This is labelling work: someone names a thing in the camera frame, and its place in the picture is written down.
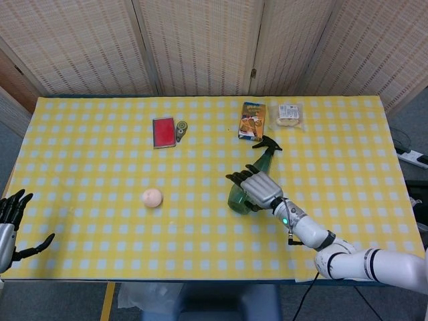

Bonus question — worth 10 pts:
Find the black and silver right hand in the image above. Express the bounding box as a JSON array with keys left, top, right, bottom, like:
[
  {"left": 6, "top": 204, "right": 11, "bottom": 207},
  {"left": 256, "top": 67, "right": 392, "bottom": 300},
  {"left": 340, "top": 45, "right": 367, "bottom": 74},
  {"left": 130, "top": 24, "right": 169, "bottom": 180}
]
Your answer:
[{"left": 225, "top": 163, "right": 284, "bottom": 213}]

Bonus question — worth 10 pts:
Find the black and silver left hand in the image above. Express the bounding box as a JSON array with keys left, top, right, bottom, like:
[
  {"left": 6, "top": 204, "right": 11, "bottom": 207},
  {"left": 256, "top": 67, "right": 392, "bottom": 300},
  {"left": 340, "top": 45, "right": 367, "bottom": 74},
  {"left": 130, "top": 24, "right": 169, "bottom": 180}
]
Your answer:
[{"left": 0, "top": 189, "right": 56, "bottom": 274}]

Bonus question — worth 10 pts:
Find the green spray bottle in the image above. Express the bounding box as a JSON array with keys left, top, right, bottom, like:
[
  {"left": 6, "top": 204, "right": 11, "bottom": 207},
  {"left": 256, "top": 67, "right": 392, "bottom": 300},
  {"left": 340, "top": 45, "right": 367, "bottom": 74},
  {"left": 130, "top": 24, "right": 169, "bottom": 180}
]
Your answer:
[{"left": 227, "top": 135, "right": 284, "bottom": 215}]

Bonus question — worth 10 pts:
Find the orange snack box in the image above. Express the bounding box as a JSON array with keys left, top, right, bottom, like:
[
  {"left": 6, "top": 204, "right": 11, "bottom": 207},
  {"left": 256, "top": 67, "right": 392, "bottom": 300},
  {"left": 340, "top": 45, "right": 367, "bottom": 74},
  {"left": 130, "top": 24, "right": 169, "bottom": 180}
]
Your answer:
[{"left": 237, "top": 102, "right": 268, "bottom": 141}]

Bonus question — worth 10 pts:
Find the clear bag of pastries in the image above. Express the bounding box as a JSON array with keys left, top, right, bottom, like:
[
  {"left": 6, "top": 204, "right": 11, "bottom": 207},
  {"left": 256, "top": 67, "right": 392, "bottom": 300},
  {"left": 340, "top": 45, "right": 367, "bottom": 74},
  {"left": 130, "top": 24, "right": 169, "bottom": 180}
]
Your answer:
[{"left": 269, "top": 102, "right": 308, "bottom": 132}]

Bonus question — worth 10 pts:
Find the green correction tape dispenser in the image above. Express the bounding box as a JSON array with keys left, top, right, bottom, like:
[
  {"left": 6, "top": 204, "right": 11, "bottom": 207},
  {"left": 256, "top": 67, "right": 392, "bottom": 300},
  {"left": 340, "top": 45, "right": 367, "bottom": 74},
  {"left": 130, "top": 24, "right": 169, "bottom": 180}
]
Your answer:
[{"left": 175, "top": 120, "right": 189, "bottom": 142}]

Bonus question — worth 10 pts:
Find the pink peach ball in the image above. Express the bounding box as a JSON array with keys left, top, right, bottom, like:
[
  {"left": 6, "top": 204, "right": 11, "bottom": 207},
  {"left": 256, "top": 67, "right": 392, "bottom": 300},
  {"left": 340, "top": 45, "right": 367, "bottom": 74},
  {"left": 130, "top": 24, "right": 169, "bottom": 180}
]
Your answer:
[{"left": 142, "top": 188, "right": 165, "bottom": 209}]

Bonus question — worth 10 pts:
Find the red card box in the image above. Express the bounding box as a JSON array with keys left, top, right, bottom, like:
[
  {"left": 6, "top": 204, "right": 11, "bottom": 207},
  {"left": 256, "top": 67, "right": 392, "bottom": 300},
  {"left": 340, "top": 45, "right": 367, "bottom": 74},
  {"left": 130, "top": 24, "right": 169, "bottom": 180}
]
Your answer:
[{"left": 152, "top": 116, "right": 177, "bottom": 149}]

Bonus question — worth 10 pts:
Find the white woven side screen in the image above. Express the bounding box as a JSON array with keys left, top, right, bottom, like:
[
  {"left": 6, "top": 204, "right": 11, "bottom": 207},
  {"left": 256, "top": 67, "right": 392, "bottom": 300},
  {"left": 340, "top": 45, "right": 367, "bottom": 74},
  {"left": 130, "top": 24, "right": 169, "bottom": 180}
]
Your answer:
[{"left": 0, "top": 86, "right": 33, "bottom": 138}]

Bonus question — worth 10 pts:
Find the yellow floor strip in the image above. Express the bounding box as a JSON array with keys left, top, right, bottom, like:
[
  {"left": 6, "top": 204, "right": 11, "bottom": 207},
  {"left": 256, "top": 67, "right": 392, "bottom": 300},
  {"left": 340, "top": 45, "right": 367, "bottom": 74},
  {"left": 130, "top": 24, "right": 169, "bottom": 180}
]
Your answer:
[{"left": 100, "top": 282, "right": 116, "bottom": 321}]

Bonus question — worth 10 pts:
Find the yellow checked tablecloth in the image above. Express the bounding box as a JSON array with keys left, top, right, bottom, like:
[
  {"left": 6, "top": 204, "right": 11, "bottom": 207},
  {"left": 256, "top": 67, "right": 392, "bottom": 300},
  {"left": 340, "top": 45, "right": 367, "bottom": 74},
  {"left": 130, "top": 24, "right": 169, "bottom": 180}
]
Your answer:
[{"left": 0, "top": 96, "right": 428, "bottom": 282}]

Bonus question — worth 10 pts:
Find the woven folding screen panel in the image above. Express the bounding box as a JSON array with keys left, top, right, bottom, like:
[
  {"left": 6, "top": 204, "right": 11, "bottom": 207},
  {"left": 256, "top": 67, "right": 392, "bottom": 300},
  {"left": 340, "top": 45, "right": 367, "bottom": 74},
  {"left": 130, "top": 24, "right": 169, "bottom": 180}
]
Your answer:
[
  {"left": 0, "top": 0, "right": 161, "bottom": 98},
  {"left": 132, "top": 0, "right": 265, "bottom": 98},
  {"left": 249, "top": 0, "right": 338, "bottom": 97},
  {"left": 304, "top": 0, "right": 428, "bottom": 113}
]

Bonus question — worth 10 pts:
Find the brown wooden door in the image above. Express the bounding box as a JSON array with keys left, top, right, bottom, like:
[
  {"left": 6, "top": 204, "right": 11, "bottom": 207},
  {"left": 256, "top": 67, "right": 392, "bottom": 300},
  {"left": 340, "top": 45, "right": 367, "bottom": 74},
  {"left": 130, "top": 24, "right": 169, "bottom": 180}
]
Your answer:
[{"left": 0, "top": 48, "right": 39, "bottom": 105}]

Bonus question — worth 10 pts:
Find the white power strip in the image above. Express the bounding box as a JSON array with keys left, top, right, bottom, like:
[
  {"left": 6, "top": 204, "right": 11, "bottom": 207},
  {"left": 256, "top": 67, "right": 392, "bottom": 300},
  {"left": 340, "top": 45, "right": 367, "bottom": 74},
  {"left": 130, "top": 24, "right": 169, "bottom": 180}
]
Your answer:
[{"left": 396, "top": 149, "right": 428, "bottom": 169}]

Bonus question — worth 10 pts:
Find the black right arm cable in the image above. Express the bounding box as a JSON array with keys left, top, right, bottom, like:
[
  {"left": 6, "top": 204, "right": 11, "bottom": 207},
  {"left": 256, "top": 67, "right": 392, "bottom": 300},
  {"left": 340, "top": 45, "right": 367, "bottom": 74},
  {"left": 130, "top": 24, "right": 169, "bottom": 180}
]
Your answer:
[{"left": 302, "top": 270, "right": 320, "bottom": 321}]

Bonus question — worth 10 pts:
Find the thin black floor cable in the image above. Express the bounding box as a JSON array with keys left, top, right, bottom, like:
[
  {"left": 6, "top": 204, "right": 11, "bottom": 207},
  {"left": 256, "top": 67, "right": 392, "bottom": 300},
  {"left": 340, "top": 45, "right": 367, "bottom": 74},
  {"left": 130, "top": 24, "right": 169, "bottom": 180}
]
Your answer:
[{"left": 393, "top": 126, "right": 414, "bottom": 153}]

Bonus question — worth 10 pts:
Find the black cable under table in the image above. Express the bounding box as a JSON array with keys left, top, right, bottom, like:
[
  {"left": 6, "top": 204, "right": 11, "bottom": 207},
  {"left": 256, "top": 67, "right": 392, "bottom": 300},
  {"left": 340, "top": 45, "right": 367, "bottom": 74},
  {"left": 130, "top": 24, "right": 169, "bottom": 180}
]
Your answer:
[{"left": 354, "top": 286, "right": 382, "bottom": 321}]

